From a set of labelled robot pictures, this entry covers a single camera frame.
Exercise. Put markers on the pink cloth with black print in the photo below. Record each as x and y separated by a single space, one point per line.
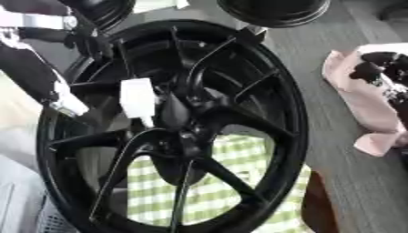
366 100

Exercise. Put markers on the white paper sheet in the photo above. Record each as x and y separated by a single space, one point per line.
156 4

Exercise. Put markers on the black spoked wheel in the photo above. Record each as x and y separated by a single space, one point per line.
254 123

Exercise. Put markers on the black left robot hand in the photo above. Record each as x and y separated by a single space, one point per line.
26 69

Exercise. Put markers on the white mesh basket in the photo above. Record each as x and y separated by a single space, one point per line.
53 220

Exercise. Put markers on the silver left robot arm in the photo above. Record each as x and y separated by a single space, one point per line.
37 20

